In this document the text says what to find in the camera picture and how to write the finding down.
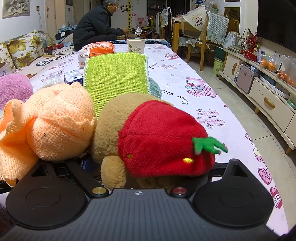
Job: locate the red berry plant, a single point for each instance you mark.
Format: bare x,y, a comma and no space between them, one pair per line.
252,40

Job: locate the giraffe height chart sticker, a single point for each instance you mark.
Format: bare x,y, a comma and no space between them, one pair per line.
130,14

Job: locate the yellow floral cushion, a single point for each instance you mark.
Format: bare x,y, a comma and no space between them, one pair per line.
5,60
25,48

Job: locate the silver case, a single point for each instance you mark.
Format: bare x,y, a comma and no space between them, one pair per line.
244,78

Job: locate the colourful wall stickers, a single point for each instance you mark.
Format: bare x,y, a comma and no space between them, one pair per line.
203,2

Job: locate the pink bear printed tablecloth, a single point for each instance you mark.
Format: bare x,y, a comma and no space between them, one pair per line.
185,69

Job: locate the pale green knitted chair cover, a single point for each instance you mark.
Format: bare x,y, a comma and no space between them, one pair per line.
217,27
163,17

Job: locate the black television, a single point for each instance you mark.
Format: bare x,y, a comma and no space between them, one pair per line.
277,20

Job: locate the green trash bin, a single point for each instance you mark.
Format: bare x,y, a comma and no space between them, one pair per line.
218,67

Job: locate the grey-green knitted item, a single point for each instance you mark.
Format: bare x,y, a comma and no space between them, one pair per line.
155,89

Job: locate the dark display shelf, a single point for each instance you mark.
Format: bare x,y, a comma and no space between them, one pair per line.
156,5

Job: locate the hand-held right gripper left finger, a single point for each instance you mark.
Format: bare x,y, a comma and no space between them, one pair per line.
76,169

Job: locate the purple fluffy sock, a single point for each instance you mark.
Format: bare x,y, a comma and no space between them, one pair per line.
13,89

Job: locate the pink white bag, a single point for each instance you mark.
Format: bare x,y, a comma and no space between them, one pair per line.
143,22

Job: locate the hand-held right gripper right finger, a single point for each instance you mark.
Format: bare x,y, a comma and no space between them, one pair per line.
217,172

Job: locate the cream television cabinet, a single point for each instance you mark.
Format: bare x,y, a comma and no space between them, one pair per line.
266,99

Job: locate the green knitted cloth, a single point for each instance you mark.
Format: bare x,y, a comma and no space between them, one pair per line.
115,74

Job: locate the blue white tissue pack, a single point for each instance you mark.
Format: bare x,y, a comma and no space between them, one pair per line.
72,76

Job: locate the framed portrait picture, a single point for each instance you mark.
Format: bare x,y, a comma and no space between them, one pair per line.
69,1

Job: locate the blue fabric seat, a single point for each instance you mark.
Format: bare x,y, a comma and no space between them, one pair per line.
119,41
159,42

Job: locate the bag of oranges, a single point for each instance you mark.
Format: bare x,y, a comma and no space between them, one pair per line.
269,63
286,74

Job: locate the glass kettle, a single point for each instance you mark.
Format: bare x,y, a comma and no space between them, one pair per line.
238,42

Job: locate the wooden dining table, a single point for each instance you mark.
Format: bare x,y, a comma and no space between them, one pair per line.
177,34

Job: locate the peach knitted hat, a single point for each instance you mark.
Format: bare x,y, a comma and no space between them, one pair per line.
60,120

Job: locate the pencil sketch wall picture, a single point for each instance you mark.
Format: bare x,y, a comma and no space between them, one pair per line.
16,8

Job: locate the wooden dining chair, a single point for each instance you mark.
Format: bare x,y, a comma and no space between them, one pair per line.
198,48
165,30

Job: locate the red flat box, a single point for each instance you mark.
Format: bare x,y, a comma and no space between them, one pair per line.
54,46

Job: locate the tan plush bear red hat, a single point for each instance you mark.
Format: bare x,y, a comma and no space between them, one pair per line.
150,139

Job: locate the white fluffy cloth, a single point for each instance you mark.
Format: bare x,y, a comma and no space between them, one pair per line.
52,83

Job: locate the white paper cup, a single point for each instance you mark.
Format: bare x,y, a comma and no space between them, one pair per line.
136,46

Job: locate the orange white tissue packet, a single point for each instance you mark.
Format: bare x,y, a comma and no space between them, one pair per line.
97,49

